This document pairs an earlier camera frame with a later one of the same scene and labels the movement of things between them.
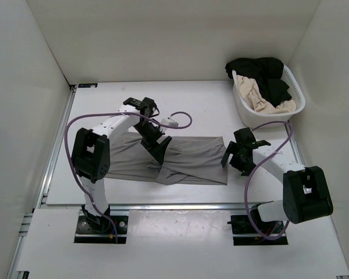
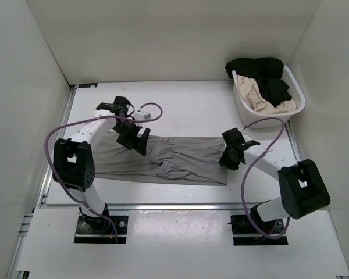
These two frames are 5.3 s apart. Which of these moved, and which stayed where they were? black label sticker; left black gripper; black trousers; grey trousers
Moved: left black gripper
Stayed: black label sticker; grey trousers; black trousers
